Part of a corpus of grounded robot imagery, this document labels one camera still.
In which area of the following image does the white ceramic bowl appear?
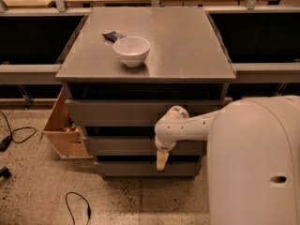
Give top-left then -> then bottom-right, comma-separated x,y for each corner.
112,37 -> 150,68

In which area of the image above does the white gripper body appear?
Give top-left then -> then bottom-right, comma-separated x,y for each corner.
155,138 -> 175,152

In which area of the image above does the black cable loop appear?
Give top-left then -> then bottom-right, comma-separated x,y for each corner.
65,191 -> 92,225

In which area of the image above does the grey bottom drawer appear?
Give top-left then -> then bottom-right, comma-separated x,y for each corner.
94,161 -> 202,177

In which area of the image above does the black object at left edge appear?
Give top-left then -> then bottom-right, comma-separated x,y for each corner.
0,167 -> 11,180

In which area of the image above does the grey drawer cabinet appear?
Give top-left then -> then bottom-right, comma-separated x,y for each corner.
55,6 -> 237,180

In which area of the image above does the grey drawer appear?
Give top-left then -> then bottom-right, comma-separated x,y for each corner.
83,136 -> 206,156
66,99 -> 230,127
94,161 -> 202,177

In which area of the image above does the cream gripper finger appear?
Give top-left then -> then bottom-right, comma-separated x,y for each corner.
157,150 -> 169,171

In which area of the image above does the black left floor cable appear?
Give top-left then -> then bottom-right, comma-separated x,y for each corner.
0,110 -> 38,152

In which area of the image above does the open cardboard box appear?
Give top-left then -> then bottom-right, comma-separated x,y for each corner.
42,89 -> 91,158

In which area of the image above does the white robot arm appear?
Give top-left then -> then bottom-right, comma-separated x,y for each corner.
155,96 -> 300,225

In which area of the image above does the dark blue snack packet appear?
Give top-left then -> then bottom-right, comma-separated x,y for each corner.
103,31 -> 124,42

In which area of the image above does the grey top drawer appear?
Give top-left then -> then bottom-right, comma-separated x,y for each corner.
66,99 -> 230,127

